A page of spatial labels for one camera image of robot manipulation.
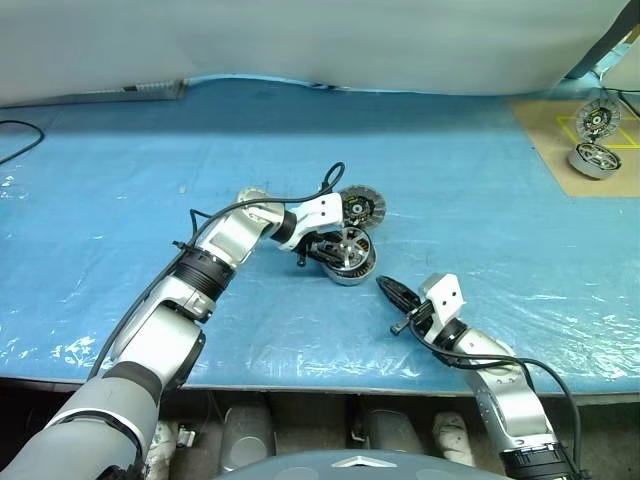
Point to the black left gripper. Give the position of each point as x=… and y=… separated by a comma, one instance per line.
x=311, y=252

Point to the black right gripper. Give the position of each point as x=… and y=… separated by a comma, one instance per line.
x=420, y=317

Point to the black-rimmed silver spoked rotor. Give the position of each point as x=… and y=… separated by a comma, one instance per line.
x=350, y=247
x=600, y=156

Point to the grey motor housing copper windings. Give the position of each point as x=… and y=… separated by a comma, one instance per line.
x=582, y=166
x=350, y=279

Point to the silver round motor cover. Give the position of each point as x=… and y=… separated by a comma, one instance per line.
x=597, y=120
x=372, y=205

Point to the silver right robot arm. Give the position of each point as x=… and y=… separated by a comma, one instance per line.
x=510, y=400

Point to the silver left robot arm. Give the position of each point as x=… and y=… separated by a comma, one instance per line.
x=225, y=240

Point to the blue plastic table cover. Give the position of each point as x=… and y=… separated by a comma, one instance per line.
x=400, y=150

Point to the grey rounded robot foot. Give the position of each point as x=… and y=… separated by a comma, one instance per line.
x=247, y=435
x=385, y=430

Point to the white shoe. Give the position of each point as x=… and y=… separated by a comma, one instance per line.
x=452, y=435
x=162, y=445

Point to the grey robot torso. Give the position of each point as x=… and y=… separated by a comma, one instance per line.
x=350, y=467

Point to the brown cardboard mat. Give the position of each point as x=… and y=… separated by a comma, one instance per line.
x=550, y=165

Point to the white backdrop sheet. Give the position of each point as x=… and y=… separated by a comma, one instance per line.
x=300, y=40

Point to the grey power strip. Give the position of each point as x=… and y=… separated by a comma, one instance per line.
x=150, y=90

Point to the thick black stand leg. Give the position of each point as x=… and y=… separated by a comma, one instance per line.
x=600, y=42

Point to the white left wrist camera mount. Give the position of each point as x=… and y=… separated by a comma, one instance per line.
x=322, y=210

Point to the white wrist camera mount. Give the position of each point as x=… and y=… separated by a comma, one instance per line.
x=322, y=210
x=445, y=295

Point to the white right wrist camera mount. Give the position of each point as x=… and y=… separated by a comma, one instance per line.
x=445, y=295

